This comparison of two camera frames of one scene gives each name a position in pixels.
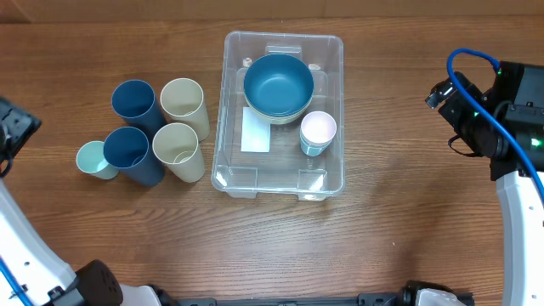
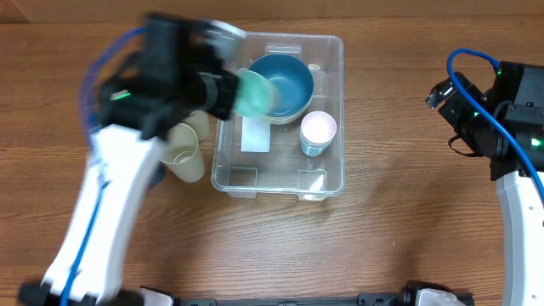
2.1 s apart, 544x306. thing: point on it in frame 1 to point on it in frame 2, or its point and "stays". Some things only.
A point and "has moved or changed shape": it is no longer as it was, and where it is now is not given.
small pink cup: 319,127 stays
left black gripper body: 7,148 to 211,90
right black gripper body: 467,121 stays
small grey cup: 314,146 stays
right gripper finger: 440,94 stays
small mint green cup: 90,159 has moved or changed shape
